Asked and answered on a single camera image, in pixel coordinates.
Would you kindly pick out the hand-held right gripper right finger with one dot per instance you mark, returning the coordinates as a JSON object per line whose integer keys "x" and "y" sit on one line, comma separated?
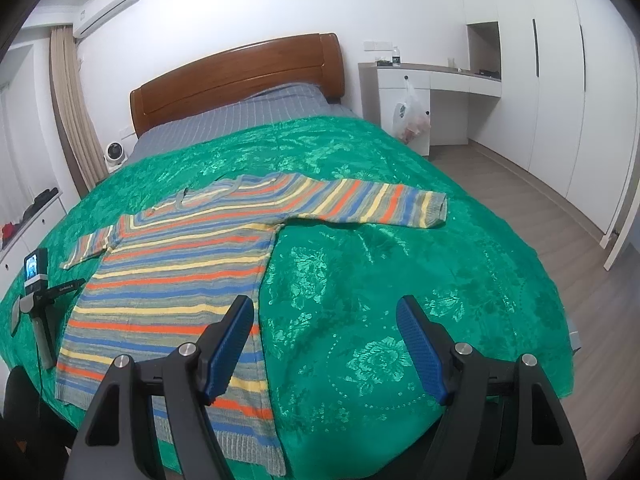
{"x": 422, "y": 350}

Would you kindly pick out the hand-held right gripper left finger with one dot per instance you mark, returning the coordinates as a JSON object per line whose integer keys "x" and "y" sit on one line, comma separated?
{"x": 227, "y": 345}

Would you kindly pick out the striped knit sweater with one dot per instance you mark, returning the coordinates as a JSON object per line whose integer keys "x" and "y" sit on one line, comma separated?
{"x": 175, "y": 270}

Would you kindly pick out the white drawer cabinet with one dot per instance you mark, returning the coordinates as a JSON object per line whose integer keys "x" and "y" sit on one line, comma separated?
{"x": 35, "y": 237}

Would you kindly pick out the green patterned blanket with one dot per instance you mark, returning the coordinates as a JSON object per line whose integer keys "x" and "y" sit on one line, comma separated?
{"x": 375, "y": 285}

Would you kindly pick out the red cloth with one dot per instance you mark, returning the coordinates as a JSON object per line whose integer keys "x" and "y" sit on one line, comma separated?
{"x": 7, "y": 231}

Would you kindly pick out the black cloth pile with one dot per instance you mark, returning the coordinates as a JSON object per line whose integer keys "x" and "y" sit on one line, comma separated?
{"x": 40, "y": 202}

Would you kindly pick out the person's dark clothing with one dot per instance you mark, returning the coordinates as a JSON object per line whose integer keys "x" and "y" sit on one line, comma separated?
{"x": 30, "y": 430}

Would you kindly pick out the white round fan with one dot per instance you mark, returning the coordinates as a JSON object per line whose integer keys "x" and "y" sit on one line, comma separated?
{"x": 116, "y": 154}

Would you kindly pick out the beige curtain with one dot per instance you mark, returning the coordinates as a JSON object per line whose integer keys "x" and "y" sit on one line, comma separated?
{"x": 75, "y": 110}

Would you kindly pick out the grey striped bed sheet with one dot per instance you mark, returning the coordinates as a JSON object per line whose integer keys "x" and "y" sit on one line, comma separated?
{"x": 225, "y": 120}

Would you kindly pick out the white door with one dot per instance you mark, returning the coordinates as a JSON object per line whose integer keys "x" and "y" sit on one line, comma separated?
{"x": 622, "y": 235}

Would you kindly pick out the white plastic bag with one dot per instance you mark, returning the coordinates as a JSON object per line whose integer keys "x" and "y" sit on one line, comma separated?
{"x": 412, "y": 117}

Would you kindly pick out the white desk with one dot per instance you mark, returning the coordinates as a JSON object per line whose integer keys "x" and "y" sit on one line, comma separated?
{"x": 440, "y": 105}

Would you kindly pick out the wooden headboard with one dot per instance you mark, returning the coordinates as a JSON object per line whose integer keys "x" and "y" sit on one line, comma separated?
{"x": 235, "y": 70}

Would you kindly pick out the black item in niche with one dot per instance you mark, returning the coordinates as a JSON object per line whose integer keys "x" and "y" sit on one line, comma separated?
{"x": 486, "y": 72}

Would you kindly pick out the clear water bottle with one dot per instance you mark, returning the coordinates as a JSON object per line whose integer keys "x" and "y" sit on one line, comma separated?
{"x": 396, "y": 55}

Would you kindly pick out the white wardrobe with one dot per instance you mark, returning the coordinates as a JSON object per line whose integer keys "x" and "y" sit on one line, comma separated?
{"x": 560, "y": 85}

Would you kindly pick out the white air conditioner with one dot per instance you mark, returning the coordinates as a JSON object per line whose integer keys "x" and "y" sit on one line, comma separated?
{"x": 107, "y": 5}

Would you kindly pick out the white wall socket plate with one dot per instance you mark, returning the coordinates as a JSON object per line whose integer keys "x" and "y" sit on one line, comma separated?
{"x": 372, "y": 45}

